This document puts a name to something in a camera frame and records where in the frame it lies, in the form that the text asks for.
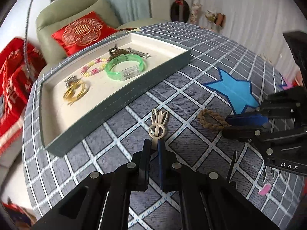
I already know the black hair claw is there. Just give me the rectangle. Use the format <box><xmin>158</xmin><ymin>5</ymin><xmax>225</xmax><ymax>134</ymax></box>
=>
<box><xmin>108</xmin><ymin>44</ymin><xmax>123</xmax><ymax>58</ymax></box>

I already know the red printed blanket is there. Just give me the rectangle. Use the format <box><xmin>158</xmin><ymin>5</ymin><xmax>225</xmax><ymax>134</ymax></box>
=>
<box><xmin>0</xmin><ymin>38</ymin><xmax>47</xmax><ymax>154</ymax></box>

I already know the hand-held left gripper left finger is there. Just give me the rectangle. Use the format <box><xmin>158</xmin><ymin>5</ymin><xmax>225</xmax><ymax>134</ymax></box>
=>
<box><xmin>31</xmin><ymin>139</ymin><xmax>151</xmax><ymax>230</ymax></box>

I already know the pale flower bouquet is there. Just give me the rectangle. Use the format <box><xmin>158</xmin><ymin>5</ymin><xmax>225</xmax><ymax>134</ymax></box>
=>
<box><xmin>191</xmin><ymin>0</ymin><xmax>205</xmax><ymax>25</ymax></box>

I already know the green translucent bangle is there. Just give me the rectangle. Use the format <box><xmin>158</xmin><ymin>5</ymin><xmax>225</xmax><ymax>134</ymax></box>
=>
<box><xmin>105</xmin><ymin>54</ymin><xmax>147</xmax><ymax>82</ymax></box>

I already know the red embroidered cushion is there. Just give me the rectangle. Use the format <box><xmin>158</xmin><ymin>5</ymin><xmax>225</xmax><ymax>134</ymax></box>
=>
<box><xmin>51</xmin><ymin>11</ymin><xmax>120</xmax><ymax>57</ymax></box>

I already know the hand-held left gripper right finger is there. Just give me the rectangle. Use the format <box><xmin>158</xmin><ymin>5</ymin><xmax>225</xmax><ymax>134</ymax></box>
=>
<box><xmin>158</xmin><ymin>139</ymin><xmax>280</xmax><ymax>230</ymax></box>

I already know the small flower decoration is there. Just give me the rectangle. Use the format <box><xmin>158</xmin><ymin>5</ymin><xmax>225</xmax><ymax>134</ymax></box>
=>
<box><xmin>205</xmin><ymin>10</ymin><xmax>218</xmax><ymax>23</ymax></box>

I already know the tan braided hair tie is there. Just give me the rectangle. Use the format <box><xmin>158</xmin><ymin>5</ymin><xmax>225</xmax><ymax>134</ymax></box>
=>
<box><xmin>198</xmin><ymin>108</ymin><xmax>232</xmax><ymax>129</ymax></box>

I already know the round black red ornament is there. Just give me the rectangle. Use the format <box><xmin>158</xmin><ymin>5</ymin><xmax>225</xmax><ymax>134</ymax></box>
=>
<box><xmin>170</xmin><ymin>0</ymin><xmax>191</xmax><ymax>22</ymax></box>

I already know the red gift box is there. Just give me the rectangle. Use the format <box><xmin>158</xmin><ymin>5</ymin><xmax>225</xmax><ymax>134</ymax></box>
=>
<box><xmin>0</xmin><ymin>196</ymin><xmax>37</xmax><ymax>228</ymax></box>

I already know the pastel bead bracelet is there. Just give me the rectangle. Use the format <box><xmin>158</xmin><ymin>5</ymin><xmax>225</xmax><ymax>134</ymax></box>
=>
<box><xmin>81</xmin><ymin>57</ymin><xmax>111</xmax><ymax>78</ymax></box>

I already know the pale striped curtain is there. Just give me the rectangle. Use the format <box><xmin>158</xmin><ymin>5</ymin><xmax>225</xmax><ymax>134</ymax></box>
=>
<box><xmin>100</xmin><ymin>0</ymin><xmax>154</xmax><ymax>26</ymax></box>

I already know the beige sofa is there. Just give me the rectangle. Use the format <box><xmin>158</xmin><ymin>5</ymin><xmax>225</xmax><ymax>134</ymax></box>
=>
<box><xmin>0</xmin><ymin>134</ymin><xmax>26</xmax><ymax>170</ymax></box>

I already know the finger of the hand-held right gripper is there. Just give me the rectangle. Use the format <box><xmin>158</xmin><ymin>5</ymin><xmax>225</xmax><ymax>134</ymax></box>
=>
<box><xmin>225</xmin><ymin>112</ymin><xmax>269</xmax><ymax>127</ymax></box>
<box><xmin>222</xmin><ymin>125</ymin><xmax>265</xmax><ymax>142</ymax></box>

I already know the silver brooch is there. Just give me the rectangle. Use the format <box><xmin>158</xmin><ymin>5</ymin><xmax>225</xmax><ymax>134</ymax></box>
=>
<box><xmin>65</xmin><ymin>75</ymin><xmax>83</xmax><ymax>87</ymax></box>

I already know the grey floor lamp pole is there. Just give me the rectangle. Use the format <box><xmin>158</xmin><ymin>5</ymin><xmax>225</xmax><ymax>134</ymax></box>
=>
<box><xmin>23</xmin><ymin>0</ymin><xmax>47</xmax><ymax>77</ymax></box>

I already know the grey-green jewelry tray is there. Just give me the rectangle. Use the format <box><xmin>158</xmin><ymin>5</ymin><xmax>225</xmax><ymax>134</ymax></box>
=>
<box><xmin>40</xmin><ymin>30</ymin><xmax>191</xmax><ymax>158</ymax></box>

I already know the green leather armchair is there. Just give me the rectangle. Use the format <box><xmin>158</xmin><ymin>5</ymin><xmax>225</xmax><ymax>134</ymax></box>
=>
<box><xmin>36</xmin><ymin>0</ymin><xmax>171</xmax><ymax>58</ymax></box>

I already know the grey checked tablecloth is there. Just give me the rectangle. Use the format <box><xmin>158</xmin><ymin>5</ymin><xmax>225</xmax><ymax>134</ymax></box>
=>
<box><xmin>21</xmin><ymin>21</ymin><xmax>307</xmax><ymax>230</ymax></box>

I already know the yellow cord bead bracelet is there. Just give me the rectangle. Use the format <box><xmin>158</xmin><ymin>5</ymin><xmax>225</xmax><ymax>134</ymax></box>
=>
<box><xmin>63</xmin><ymin>80</ymin><xmax>91</xmax><ymax>106</ymax></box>

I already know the beige rabbit hair clip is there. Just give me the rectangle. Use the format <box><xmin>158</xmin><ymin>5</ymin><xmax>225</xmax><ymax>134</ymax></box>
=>
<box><xmin>149</xmin><ymin>108</ymin><xmax>169</xmax><ymax>147</ymax></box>

